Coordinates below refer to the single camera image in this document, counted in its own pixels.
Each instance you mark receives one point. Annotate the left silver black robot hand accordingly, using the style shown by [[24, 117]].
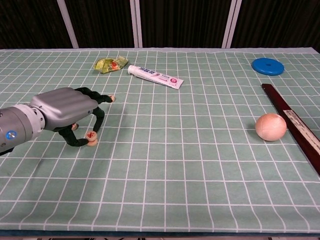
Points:
[[65, 107]]

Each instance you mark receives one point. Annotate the green crumpled snack packet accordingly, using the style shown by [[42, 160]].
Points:
[[107, 65]]

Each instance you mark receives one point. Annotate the white toothpaste tube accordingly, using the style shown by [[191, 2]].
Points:
[[150, 73]]

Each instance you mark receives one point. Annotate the green checked tablecloth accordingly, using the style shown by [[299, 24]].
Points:
[[175, 162]]

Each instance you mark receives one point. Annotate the blue plastic disc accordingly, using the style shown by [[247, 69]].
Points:
[[260, 67]]

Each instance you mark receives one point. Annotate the peach-coloured wooden ball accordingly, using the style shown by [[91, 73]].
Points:
[[271, 127]]

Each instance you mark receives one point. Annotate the dark brown long box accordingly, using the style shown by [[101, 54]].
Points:
[[275, 98]]

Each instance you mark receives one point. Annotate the white partition post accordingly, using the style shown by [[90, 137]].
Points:
[[136, 22], [68, 22], [230, 22]]

